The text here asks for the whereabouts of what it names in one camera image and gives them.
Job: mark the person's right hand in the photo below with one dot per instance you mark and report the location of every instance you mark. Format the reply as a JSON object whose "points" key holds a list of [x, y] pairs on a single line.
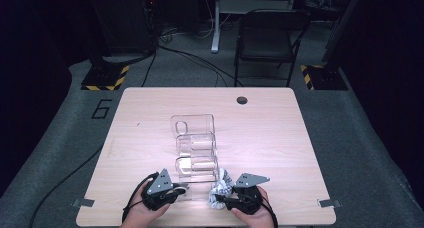
{"points": [[258, 219]]}

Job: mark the clear acrylic organizer rack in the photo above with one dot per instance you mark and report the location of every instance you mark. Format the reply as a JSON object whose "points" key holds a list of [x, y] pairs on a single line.
{"points": [[196, 148]]}

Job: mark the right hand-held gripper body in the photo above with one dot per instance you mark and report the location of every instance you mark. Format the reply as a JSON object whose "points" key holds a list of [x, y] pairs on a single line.
{"points": [[246, 201]]}

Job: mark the person's left hand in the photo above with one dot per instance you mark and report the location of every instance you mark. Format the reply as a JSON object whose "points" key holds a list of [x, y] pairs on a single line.
{"points": [[140, 216]]}

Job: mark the black cabinet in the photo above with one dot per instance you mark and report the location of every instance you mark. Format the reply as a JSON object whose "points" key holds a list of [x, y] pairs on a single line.
{"points": [[123, 21]]}

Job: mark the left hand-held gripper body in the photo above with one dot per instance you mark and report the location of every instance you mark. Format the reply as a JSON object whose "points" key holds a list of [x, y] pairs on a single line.
{"points": [[158, 194]]}

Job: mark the white grey patterned cloth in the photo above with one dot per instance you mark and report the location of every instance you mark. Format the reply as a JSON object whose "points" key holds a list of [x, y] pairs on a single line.
{"points": [[221, 184]]}

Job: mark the black stand with striped base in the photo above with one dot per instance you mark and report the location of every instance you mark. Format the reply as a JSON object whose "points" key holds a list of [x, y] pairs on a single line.
{"points": [[328, 78], [103, 76]]}

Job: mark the black folding chair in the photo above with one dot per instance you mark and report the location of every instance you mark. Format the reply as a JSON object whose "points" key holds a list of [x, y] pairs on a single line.
{"points": [[263, 38]]}

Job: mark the white metal desk frame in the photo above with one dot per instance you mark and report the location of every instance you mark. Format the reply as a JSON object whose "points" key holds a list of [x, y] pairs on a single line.
{"points": [[216, 21]]}

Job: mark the grey metal table bracket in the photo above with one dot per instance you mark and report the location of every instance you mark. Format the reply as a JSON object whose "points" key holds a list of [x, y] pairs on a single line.
{"points": [[83, 203], [330, 203]]}

